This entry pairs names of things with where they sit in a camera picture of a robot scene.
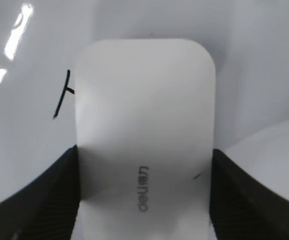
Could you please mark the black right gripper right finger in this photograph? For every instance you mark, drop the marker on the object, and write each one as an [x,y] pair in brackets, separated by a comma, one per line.
[241,208]

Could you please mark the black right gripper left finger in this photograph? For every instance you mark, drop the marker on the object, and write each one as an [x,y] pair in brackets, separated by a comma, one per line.
[47,208]

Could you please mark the white board eraser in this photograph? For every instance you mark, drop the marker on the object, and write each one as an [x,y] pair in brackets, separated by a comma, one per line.
[144,114]

